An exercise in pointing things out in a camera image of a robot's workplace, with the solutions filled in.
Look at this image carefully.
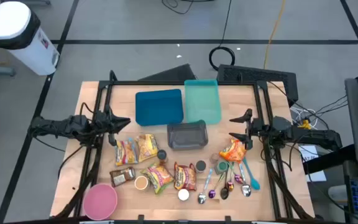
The blue plastic bin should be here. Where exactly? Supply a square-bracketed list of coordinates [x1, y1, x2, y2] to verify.
[134, 88, 185, 127]

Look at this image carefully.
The iridescent red-gold spoon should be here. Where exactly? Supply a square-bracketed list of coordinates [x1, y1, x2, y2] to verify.
[226, 161, 236, 192]

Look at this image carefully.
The pink bowl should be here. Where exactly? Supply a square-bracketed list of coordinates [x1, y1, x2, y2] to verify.
[82, 182, 118, 221]

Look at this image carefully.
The orange noodle packet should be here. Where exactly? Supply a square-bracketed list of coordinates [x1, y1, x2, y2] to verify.
[218, 138, 247, 164]

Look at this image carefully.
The teal plastic bin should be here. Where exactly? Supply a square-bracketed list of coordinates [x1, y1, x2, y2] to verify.
[183, 79, 223, 124]

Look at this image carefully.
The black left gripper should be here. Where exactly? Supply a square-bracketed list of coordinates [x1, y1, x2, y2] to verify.
[88, 105, 132, 147]

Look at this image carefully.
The white trash can black bag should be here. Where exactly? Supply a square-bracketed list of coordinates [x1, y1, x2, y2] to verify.
[0, 1, 60, 77]

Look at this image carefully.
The yellow green noodle packet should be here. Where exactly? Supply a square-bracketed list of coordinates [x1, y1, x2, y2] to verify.
[140, 163, 175, 195]

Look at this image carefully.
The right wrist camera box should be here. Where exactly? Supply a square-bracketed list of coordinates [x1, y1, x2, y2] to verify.
[272, 116, 292, 131]

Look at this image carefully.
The green-lidded jar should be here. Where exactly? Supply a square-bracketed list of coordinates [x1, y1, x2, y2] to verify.
[213, 161, 229, 175]

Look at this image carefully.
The tan-lidded white-label jar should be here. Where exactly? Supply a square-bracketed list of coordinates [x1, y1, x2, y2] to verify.
[134, 175, 150, 191]

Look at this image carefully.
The iridescent purple spoon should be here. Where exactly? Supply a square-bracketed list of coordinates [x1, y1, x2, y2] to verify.
[208, 172, 225, 199]
[230, 161, 244, 184]

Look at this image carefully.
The orange spice jar black lid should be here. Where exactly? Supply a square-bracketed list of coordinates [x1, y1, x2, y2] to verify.
[156, 149, 168, 167]

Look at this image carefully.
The dark red noodle packet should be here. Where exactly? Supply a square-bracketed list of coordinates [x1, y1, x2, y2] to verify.
[173, 161, 198, 192]

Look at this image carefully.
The white cable bundle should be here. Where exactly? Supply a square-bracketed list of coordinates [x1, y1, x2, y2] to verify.
[290, 107, 318, 129]

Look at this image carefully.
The black spoon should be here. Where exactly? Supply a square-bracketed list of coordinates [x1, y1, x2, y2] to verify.
[219, 169, 230, 200]

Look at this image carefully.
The bagel sesame seasoning jar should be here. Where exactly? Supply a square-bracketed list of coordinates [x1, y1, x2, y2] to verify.
[177, 188, 190, 202]

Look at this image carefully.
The brown snack packet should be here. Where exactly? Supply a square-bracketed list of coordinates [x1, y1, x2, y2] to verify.
[109, 166, 136, 188]

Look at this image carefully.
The black coiled cable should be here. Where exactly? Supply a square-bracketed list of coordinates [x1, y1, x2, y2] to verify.
[208, 0, 236, 72]

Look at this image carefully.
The yellow hanging cable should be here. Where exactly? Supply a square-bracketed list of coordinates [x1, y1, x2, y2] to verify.
[263, 0, 287, 70]

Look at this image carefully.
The red yellow noodle packet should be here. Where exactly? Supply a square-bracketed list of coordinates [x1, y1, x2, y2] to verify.
[114, 138, 139, 167]

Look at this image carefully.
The teal plastic spoon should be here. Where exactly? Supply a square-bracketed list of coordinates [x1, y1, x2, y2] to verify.
[242, 157, 261, 191]

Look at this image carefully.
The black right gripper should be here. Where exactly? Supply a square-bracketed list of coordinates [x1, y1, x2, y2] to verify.
[229, 108, 275, 151]

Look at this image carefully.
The white paper sheet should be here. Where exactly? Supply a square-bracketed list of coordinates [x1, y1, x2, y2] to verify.
[297, 144, 328, 183]

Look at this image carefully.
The black wedge panel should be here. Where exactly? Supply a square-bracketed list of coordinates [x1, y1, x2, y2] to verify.
[137, 63, 198, 82]

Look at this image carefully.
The gray translucent plastic bin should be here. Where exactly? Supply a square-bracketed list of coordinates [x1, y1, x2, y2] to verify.
[167, 119, 209, 151]

